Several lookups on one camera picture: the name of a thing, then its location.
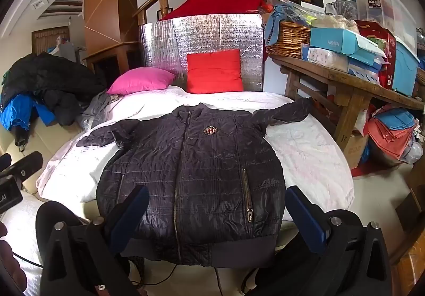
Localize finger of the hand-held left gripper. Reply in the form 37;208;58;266
5;151;44;181

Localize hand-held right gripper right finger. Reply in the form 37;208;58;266
259;185;396;296

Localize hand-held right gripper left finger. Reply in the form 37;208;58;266
42;185;151;296

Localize black quilted jacket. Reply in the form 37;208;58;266
76;97;314;267

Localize pile of dark clothes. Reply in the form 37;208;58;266
0;52;105;127

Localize person's left hand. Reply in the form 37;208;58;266
0;221;28;295

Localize blue jacket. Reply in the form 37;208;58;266
0;93;56;132

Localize white bed blanket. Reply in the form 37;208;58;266
0;85;355;296

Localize brown cardboard box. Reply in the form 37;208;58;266
341;132;370;170

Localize grey cloth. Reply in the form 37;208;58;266
77;91;115;132

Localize stack of folded cloths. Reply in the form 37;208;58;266
367;104;419;162

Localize white plastic bag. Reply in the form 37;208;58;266
401;141;424;164

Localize dark wooden cabinet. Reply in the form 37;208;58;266
82;41;141;88

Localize pink pillow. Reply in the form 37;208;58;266
106;67;176;96

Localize wooden table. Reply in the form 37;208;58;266
268;55;425;152

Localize white and blue box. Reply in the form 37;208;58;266
347;57;382;85

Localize white tissue pack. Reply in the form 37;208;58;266
301;45;350;73

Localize red pillow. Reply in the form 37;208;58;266
186;49;245;95

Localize blue plastic bin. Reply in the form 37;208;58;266
391;37;421;98

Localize wicker basket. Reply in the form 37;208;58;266
265;21;313;59

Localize light blue cardboard box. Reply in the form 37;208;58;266
309;28;386;67

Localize brown wooden column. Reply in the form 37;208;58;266
84;0;139;58

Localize red gift box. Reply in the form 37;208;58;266
356;20;398;88

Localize silver foil insulation panel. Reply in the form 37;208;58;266
138;12;265;92

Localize blue cloth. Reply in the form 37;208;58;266
265;5;303;46

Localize beige cloth bundle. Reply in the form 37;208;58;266
312;14;361;35

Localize clear plastic storage box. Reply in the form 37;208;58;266
354;0;418;48

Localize black cable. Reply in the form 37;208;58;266
12;250;44;268

